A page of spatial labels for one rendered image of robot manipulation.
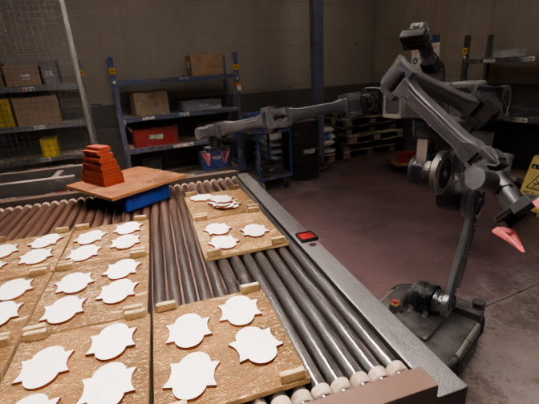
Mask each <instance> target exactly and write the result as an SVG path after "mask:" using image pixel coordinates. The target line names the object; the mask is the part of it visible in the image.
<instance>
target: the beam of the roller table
mask: <svg viewBox="0 0 539 404"><path fill-rule="evenodd" d="M237 178H238V179H239V180H240V181H241V183H242V184H243V185H244V186H245V187H246V188H247V190H248V191H249V192H250V193H251V194H252V195H253V197H254V198H255V199H256V200H257V201H258V202H259V204H260V205H261V206H262V207H263V208H264V209H265V210H266V211H267V212H268V213H269V214H270V215H271V217H272V218H273V219H274V220H275V221H276V222H277V224H278V225H279V226H280V227H281V228H282V229H283V231H284V232H285V233H286V234H287V235H288V236H289V238H290V239H291V240H292V241H293V242H294V243H295V244H296V245H297V246H298V247H299V248H300V249H301V251H302V252H303V253H304V254H305V255H306V257H307V258H308V259H309V260H310V261H311V262H312V263H313V265H314V266H315V267H316V268H317V269H318V271H319V272H320V273H321V274H322V275H323V276H324V277H325V278H326V279H327V280H328V281H329V282H330V284H331V285H332V286H333V287H334V288H335V289H336V290H337V292H338V293H339V294H340V295H341V296H342V298H343V299H344V300H345V301H346V302H347V303H348V304H349V306H350V307H351V308H352V309H353V310H354V311H355V312H356V313H357V314H358V315H359V316H360V317H361V319H362V320H363V321H364V322H365V323H366V324H367V326H368V327H369V328H370V329H371V330H372V331H373V333H374V334H375V335H376V336H377V337H378V338H379V340H380V341H381V342H382V343H383V344H384V345H385V346H386V347H387V348H388V349H389V350H390V351H391V353H392V354H393V355H394V356H395V357H396V358H397V360H398V361H401V362H402V363H403V364H404V365H405V366H406V367H407V369H408V370H411V369H414V368H417V367H420V366H421V367H422V368H423V369H424V370H425V371H426V372H427V373H428V374H429V375H430V377H431V378H432V379H433V380H434V381H435V382H436V383H437V384H438V393H437V399H436V404H465V402H466V396H467V391H468V386H467V385H466V384H465V383H464V382H463V381H462V380H461V379H460V378H458V377H457V376H456V375H455V374H454V373H453V372H452V371H451V370H450V369H449V368H448V367H447V366H446V365H445V364H444V363H443V362H442V361H441V360H440V359H439V358H438V357H437V356H436V355H435V354H434V353H433V352H432V351H431V350H430V349H429V348H428V347H427V346H426V345H425V344H424V343H423V342H422V341H421V340H420V339H419V338H418V337H417V336H416V335H414V333H413V332H412V331H410V330H409V329H408V328H407V327H406V326H405V325H404V324H403V323H402V322H401V321H400V320H399V319H398V318H397V317H396V316H395V315H394V314H393V313H392V312H391V311H390V310H389V309H388V308H387V307H385V306H384V305H383V304H382V303H381V302H380V301H379V300H378V299H377V298H376V297H375V296H374V295H373V294H372V293H371V292H370V291H369V290H368V289H367V288H366V287H365V286H364V285H363V284H361V283H360V282H359V281H358V280H357V279H356V278H355V277H354V276H353V275H352V274H351V273H350V272H349V271H348V270H347V269H346V268H345V267H344V266H343V265H342V264H341V263H340V262H339V261H338V260H336V259H335V258H334V257H333V256H332V255H331V254H330V253H329V252H328V251H327V250H326V249H325V248H324V247H323V246H322V245H321V244H320V243H319V242H318V241H317V240H316V241H311V242H307V243H303V244H302V243H301V242H300V241H299V239H298V238H297V237H296V236H295V233H297V232H305V231H306V230H305V229H304V228H303V227H302V226H301V225H300V224H299V223H298V222H297V221H296V220H295V219H294V218H293V217H292V216H291V215H290V214H289V213H288V212H287V211H286V210H285V209H284V208H283V207H282V206H281V205H280V204H279V203H278V202H277V201H276V200H275V199H274V198H273V197H272V196H271V195H270V194H269V193H268V192H267V191H266V190H265V189H264V188H262V187H261V186H260V185H259V184H258V183H257V182H256V181H255V180H254V179H253V178H252V177H251V176H250V175H249V174H248V173H241V174H237ZM310 243H315V244H317V245H315V246H309V244H310Z"/></svg>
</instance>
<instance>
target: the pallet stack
mask: <svg viewBox="0 0 539 404"><path fill-rule="evenodd" d="M375 117H377V119H376V118H375ZM398 120H399V119H393V118H390V120H389V119H387V118H383V114H377V115H364V114H361V115H356V116H351V117H347V118H341V114H337V113H333V114H329V115H324V126H328V127H332V128H333V129H334V131H332V132H331V133H332V134H334V135H335V137H334V138H333V139H332V140H333V141H334V142H335V143H334V144H332V145H331V147H333V148H334V149H336V151H333V153H335V156H342V158H341V159H343V160H345V159H350V158H355V157H360V156H369V155H374V154H379V153H383V152H390V151H394V147H395V146H394V145H393V144H394V143H393V142H394V138H397V137H401V136H403V129H401V128H396V121H398ZM385 123H388V124H387V127H385V126H384V125H385ZM352 124H353V125H352ZM341 126H342V127H341ZM391 131H393V134H389V133H388V132H391ZM382 139H385V141H384V142H383V141H382ZM384 146H387V147H386V150H383V151H375V152H373V150H374V149H379V148H383V147H384ZM356 152H364V154H361V155H356V156H351V153H356Z"/></svg>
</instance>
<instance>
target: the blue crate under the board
mask: <svg viewBox="0 0 539 404"><path fill-rule="evenodd" d="M168 184H170V183H168ZM168 184H163V185H161V186H158V187H155V188H151V189H148V190H146V191H143V192H139V193H136V194H134V195H131V196H127V197H124V198H121V199H118V200H114V201H110V200H105V199H102V198H99V197H98V200H99V203H100V204H102V205H106V206H108V207H111V208H116V209H119V210H121V211H124V212H130V211H133V210H136V209H138V208H142V207H144V206H147V205H149V204H153V203H155V202H157V201H160V200H164V199H166V198H169V197H170V191H169V186H168Z"/></svg>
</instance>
